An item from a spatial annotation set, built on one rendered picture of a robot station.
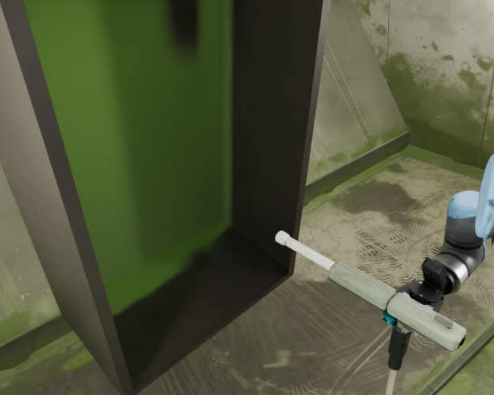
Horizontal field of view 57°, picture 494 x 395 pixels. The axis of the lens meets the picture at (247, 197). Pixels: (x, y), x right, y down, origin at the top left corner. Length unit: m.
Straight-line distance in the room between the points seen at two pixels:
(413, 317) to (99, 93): 0.84
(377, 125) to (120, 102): 1.98
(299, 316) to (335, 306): 0.15
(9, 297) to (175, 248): 0.75
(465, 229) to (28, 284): 1.57
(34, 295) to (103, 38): 1.21
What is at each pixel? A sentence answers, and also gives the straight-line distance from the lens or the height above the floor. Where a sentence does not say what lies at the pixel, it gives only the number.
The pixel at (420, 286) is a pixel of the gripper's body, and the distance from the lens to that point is 1.15.
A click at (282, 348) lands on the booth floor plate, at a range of 1.80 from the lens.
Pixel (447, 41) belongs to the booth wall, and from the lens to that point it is 2.75.
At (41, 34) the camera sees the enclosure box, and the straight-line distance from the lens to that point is 1.03.
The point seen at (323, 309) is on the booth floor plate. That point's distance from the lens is 1.92.
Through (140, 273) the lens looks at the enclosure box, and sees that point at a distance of 1.47.
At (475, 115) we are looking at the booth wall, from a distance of 2.77.
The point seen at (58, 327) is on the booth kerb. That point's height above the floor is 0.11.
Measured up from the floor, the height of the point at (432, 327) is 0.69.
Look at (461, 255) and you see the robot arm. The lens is 1.24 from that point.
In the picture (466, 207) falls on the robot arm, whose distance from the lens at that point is 1.18.
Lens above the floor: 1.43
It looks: 32 degrees down
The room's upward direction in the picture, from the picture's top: 8 degrees counter-clockwise
